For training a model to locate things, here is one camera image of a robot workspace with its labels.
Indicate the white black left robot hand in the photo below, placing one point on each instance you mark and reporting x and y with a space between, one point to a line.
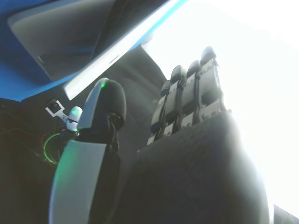
187 177

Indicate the silver laptop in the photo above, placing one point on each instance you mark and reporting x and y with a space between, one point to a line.
70 35

